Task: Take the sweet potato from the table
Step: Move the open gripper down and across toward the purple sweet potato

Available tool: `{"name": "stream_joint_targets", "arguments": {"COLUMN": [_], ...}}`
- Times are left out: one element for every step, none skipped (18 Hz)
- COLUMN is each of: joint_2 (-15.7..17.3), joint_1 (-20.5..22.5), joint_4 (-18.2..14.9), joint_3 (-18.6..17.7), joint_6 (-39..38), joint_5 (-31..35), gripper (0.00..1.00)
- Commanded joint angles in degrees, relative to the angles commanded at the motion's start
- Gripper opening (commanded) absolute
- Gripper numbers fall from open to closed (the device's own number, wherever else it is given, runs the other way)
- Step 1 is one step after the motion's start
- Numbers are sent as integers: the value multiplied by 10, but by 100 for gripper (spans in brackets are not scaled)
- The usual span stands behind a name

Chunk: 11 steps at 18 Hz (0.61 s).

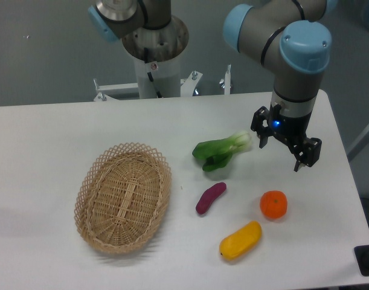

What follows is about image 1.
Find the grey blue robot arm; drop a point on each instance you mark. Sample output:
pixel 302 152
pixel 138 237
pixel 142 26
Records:
pixel 285 37

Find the yellow mango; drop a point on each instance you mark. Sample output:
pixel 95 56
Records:
pixel 240 242

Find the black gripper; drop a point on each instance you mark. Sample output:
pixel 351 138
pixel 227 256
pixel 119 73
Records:
pixel 288 120

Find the green bok choy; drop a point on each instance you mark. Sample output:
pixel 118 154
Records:
pixel 218 153

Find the white frame at right edge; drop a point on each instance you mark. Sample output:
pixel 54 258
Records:
pixel 358 144

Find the woven wicker basket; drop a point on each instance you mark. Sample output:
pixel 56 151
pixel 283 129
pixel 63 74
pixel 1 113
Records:
pixel 123 198

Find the purple sweet potato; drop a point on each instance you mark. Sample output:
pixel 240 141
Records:
pixel 209 196

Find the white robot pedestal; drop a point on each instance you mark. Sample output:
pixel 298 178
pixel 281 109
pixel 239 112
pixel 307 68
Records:
pixel 156 54

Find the orange tangerine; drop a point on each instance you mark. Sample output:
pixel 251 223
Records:
pixel 273 204

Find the white metal base frame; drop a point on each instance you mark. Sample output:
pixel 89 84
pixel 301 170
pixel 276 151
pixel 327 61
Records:
pixel 171 87

